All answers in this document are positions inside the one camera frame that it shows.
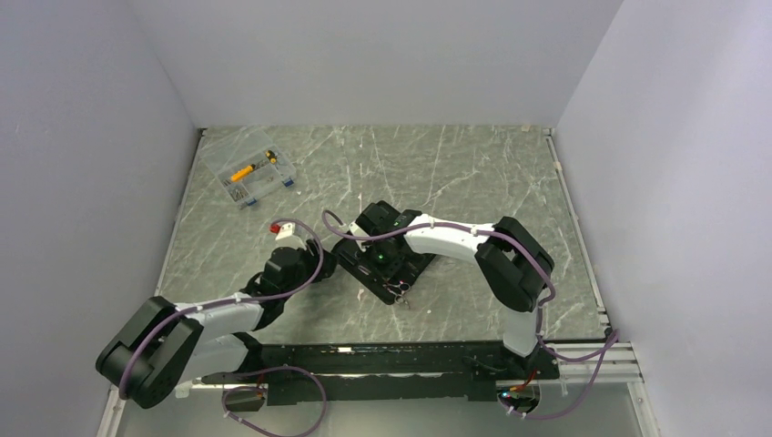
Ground silver thinning scissors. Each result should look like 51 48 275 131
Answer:
384 280 411 309

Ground black zippered tool case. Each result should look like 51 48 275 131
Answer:
331 238 435 305

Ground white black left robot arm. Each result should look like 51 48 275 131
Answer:
95 239 337 409

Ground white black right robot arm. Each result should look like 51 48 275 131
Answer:
348 202 554 378

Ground clear plastic organizer box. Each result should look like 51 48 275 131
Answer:
198 127 297 208

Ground small black yellow tool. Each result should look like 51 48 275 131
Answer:
264 149 279 164

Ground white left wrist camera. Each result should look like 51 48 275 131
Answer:
269 222 302 243

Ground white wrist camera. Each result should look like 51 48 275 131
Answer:
349 222 369 238
269 222 302 243

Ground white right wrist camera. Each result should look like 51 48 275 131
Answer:
349 222 369 238

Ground yellow handled screwdriver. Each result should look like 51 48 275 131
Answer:
229 164 257 183

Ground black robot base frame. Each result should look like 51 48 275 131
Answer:
202 340 560 406

